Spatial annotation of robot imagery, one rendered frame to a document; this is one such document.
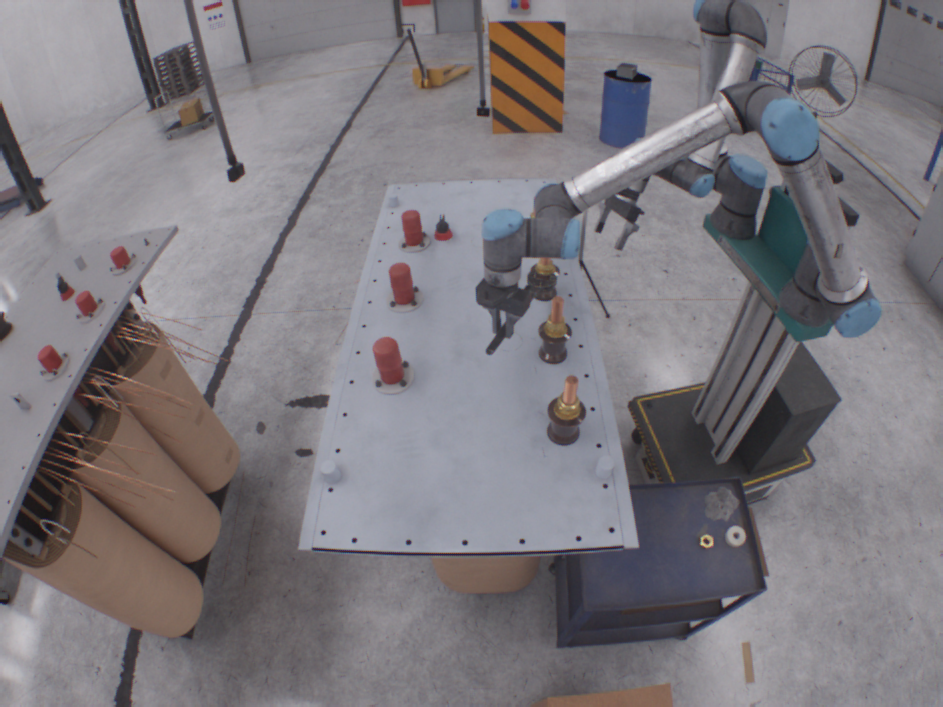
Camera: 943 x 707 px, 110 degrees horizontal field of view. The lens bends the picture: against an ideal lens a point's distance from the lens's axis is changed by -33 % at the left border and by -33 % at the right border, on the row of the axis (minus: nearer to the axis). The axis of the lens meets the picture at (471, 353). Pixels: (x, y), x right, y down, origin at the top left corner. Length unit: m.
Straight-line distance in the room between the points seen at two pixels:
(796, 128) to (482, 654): 2.29
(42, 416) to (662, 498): 2.06
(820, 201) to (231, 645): 2.92
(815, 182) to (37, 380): 2.26
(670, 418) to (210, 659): 2.74
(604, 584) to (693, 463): 1.13
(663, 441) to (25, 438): 2.69
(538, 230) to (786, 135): 0.56
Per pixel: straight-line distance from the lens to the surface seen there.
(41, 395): 1.80
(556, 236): 1.07
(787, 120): 1.04
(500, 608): 2.46
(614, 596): 1.61
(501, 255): 1.09
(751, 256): 1.84
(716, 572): 1.73
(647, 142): 1.16
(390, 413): 1.31
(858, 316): 1.43
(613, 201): 1.63
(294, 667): 2.60
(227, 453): 2.79
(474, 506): 1.14
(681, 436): 2.64
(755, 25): 1.64
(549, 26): 6.21
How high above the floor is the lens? 2.40
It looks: 47 degrees down
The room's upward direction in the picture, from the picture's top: 4 degrees counter-clockwise
